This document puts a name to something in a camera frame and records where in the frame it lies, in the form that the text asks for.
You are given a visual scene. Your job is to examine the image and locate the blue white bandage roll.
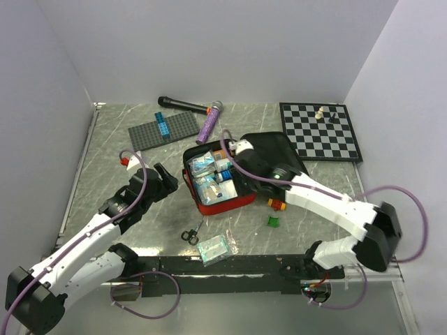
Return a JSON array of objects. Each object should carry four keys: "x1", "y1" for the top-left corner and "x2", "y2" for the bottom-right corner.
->
[{"x1": 215, "y1": 170, "x2": 232, "y2": 183}]

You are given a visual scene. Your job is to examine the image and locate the bag of alcohol wipes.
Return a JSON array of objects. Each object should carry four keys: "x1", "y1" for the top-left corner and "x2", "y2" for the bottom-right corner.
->
[{"x1": 189, "y1": 150, "x2": 216, "y2": 177}]

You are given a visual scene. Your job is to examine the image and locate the blue cotton swab pouch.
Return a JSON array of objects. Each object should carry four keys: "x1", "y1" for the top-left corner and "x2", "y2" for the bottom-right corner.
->
[{"x1": 193, "y1": 175, "x2": 224, "y2": 205}]

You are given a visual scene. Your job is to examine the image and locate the red medicine kit case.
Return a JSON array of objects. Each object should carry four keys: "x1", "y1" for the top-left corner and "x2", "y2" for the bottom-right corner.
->
[{"x1": 182, "y1": 131, "x2": 308, "y2": 216}]

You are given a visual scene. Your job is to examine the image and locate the black handled scissors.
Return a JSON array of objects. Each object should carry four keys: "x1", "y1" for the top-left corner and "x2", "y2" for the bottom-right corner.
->
[{"x1": 181, "y1": 217, "x2": 205, "y2": 246}]

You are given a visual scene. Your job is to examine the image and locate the white plastic medicine bottle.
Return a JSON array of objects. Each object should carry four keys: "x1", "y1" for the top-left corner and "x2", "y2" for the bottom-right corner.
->
[{"x1": 215, "y1": 158, "x2": 232, "y2": 172}]

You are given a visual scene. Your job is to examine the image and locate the brown bottle orange cap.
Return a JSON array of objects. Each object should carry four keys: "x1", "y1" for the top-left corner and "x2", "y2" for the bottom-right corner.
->
[{"x1": 212, "y1": 149, "x2": 227, "y2": 161}]

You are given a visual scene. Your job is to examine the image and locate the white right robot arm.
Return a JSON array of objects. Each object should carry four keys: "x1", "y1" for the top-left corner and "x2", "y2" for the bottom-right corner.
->
[{"x1": 234, "y1": 142, "x2": 402, "y2": 278}]

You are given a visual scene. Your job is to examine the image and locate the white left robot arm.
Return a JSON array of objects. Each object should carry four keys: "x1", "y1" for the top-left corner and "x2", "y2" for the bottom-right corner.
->
[{"x1": 5, "y1": 163, "x2": 178, "y2": 334}]

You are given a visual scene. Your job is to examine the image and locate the toy brick car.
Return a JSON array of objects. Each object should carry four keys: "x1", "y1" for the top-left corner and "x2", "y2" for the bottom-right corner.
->
[{"x1": 268, "y1": 198, "x2": 286, "y2": 211}]

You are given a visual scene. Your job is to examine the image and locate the grey brick baseplate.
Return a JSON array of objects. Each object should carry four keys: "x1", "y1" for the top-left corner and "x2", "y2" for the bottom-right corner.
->
[{"x1": 128, "y1": 112, "x2": 200, "y2": 151}]

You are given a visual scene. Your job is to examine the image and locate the blue toy bricks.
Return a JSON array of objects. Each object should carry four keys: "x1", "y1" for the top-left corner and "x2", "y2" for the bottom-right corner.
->
[{"x1": 154, "y1": 112, "x2": 170, "y2": 139}]

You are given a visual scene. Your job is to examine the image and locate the purple glitter toy microphone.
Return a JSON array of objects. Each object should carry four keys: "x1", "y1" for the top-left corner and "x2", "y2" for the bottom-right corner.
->
[{"x1": 196, "y1": 100, "x2": 223, "y2": 145}]

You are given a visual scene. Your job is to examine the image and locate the green curved toy brick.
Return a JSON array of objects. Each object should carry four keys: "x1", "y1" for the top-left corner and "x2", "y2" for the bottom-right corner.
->
[{"x1": 267, "y1": 216, "x2": 280, "y2": 228}]

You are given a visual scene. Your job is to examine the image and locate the black white chessboard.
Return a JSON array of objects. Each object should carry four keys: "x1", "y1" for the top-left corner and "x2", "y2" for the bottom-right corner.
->
[{"x1": 279, "y1": 103, "x2": 362, "y2": 163}]

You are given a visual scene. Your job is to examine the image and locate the white chess piece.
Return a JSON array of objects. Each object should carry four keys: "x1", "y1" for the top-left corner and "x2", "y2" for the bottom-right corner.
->
[{"x1": 314, "y1": 107, "x2": 323, "y2": 120}]

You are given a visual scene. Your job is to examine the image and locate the black microphone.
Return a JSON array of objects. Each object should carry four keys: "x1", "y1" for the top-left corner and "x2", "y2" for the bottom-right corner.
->
[{"x1": 158, "y1": 96, "x2": 209, "y2": 114}]

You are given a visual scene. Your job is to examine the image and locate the black chess piece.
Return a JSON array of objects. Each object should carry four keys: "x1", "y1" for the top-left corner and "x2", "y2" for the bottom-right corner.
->
[{"x1": 329, "y1": 113, "x2": 337, "y2": 123}]

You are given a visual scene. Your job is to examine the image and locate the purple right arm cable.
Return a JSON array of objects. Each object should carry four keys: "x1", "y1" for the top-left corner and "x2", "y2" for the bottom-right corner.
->
[{"x1": 220, "y1": 129, "x2": 429, "y2": 310}]

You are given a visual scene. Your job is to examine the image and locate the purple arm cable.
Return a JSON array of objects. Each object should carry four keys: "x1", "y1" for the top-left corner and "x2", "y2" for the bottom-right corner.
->
[
  {"x1": 220, "y1": 129, "x2": 429, "y2": 310},
  {"x1": 0, "y1": 149, "x2": 182, "y2": 335}
]

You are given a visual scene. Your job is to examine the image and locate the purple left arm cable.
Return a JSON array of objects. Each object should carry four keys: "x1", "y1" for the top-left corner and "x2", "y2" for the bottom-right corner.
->
[{"x1": 0, "y1": 149, "x2": 182, "y2": 335}]

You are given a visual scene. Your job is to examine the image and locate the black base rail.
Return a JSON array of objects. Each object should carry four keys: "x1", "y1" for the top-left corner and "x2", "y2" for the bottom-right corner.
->
[{"x1": 96, "y1": 253, "x2": 346, "y2": 297}]

